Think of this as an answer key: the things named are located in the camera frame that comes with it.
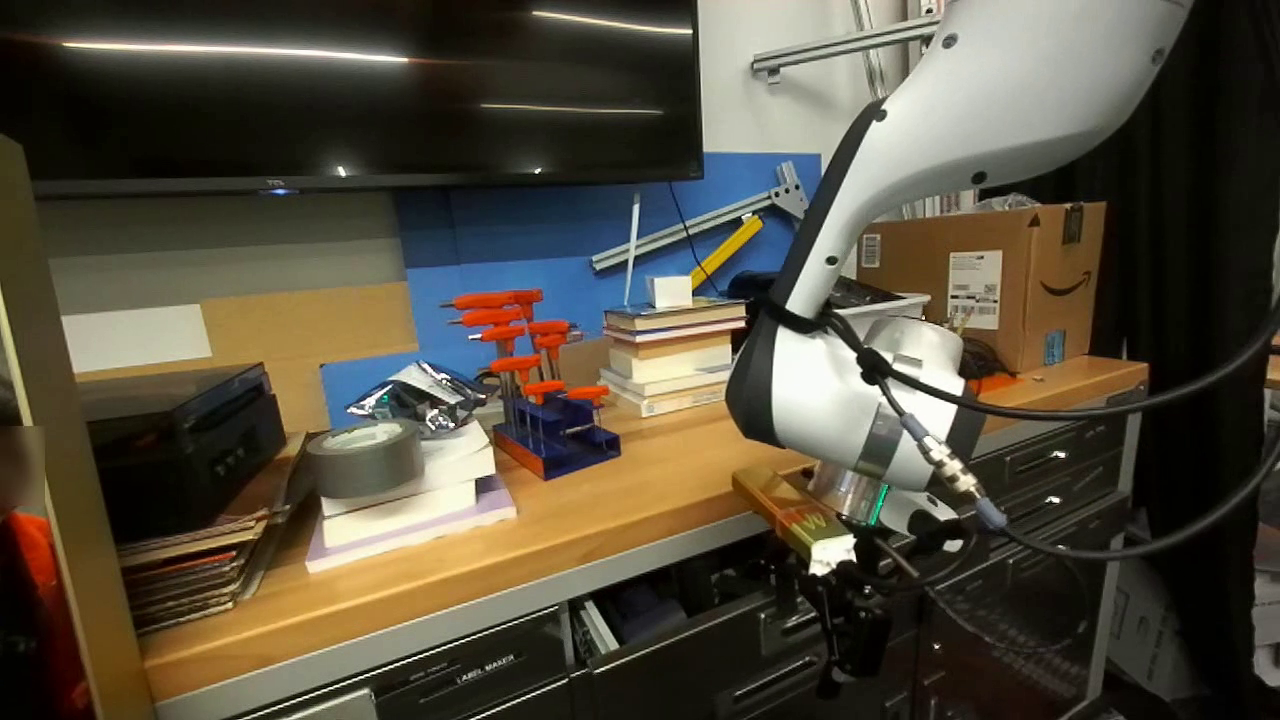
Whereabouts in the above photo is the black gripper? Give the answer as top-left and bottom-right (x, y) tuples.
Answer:
(803, 530), (899, 684)

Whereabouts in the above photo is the black metal drawer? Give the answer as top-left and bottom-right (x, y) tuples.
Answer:
(570, 537), (937, 720)

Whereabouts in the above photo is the black drawer cabinet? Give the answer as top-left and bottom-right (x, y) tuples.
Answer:
(155, 605), (582, 720)
(914, 404), (1147, 720)

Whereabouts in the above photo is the stack of books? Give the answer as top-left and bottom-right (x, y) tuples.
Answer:
(596, 357), (750, 418)

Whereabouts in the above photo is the white plastic tray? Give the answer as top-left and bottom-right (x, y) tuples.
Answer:
(831, 275), (937, 335)

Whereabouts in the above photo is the thick cream book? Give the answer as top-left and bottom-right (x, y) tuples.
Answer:
(604, 330), (739, 386)

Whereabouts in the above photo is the thin dark book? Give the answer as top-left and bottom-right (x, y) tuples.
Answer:
(598, 298), (750, 339)

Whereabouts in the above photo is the small white box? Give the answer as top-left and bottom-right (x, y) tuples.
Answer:
(649, 273), (695, 311)

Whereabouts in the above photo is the small cardboard box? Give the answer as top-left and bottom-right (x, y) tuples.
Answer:
(554, 330), (614, 393)

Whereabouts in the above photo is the yellow spirit level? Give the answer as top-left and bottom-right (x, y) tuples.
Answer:
(682, 210), (769, 294)

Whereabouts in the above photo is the large cardboard shipping box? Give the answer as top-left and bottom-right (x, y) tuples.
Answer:
(857, 197), (1113, 376)

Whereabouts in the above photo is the silver framing square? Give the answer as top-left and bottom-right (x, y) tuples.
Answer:
(586, 154), (814, 275)

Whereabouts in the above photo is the purple board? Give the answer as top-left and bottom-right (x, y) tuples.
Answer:
(299, 475), (520, 578)

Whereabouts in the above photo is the thin white rod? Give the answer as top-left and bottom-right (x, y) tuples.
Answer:
(619, 191), (649, 306)

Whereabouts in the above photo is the white foam block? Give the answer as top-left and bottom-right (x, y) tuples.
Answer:
(316, 418), (502, 553)

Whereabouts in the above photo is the crumpled foil bag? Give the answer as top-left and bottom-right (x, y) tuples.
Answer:
(349, 357), (493, 440)

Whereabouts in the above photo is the blue back panel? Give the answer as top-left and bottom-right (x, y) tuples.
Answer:
(316, 149), (831, 430)

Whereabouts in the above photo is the black curtain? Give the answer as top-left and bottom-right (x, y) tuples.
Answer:
(1036, 0), (1280, 720)

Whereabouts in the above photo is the brown hardboard panel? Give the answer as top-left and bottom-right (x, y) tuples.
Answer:
(56, 275), (421, 444)

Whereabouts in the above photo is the stack of dark boards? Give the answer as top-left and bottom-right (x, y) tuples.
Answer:
(114, 450), (316, 635)

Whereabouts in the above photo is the black printer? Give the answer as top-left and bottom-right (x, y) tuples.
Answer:
(79, 360), (292, 542)

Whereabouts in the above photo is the large black TV screen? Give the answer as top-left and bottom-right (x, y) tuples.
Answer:
(0, 0), (707, 201)

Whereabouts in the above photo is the white paper label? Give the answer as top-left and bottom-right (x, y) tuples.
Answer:
(56, 298), (214, 376)

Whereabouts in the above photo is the gold wrist camera bar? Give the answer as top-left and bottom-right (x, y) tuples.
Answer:
(733, 462), (860, 578)

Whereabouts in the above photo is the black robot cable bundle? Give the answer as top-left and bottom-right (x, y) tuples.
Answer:
(744, 294), (1280, 564)

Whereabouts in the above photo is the grey duct tape roll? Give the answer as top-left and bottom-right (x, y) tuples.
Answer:
(299, 416), (427, 502)

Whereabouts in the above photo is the wooden post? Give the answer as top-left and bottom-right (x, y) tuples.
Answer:
(0, 132), (155, 720)

